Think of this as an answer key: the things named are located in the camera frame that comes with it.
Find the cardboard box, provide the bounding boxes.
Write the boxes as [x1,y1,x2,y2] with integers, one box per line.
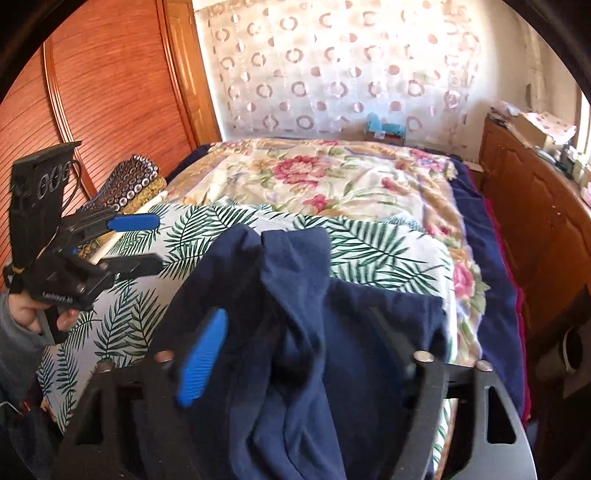
[510,112,578,149]

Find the dark patterned folded cloth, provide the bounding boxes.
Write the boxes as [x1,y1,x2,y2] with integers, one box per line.
[85,154,161,214]

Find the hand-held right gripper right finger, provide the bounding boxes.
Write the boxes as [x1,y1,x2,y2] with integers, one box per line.
[367,307,539,480]

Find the circle-patterned sheer curtain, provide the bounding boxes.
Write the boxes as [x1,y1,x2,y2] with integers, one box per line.
[194,0,482,145]

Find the navy blanket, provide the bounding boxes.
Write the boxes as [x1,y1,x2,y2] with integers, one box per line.
[166,143,527,422]

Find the person's left hand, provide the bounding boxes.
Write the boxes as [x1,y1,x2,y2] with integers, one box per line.
[11,295,81,344]

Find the person's left forearm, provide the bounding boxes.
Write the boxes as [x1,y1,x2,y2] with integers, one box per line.
[0,293,44,374]

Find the floral bedspread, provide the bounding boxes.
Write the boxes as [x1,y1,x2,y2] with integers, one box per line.
[164,137,491,365]

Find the person's dark clothing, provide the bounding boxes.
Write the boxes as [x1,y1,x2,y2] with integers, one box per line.
[0,360,63,480]

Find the leaf-print sheet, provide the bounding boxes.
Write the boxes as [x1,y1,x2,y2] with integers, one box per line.
[37,200,455,462]

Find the wooden cabinet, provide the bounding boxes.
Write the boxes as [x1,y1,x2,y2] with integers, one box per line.
[478,115,591,342]

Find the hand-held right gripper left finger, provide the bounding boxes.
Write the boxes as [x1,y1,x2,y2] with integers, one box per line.
[53,308,229,480]

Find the navy printed T-shirt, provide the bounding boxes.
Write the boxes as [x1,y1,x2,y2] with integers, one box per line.
[143,225,451,480]

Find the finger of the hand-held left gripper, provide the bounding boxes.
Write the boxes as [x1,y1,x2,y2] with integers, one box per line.
[95,255,164,283]
[69,207,161,238]

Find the wooden wardrobe door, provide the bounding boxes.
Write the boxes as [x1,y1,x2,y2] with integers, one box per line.
[0,0,222,296]

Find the small blue box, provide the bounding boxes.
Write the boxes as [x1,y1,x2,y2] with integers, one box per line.
[364,113,407,142]

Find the mustard patterned folded cloth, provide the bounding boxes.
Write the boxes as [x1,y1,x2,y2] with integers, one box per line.
[76,178,168,259]

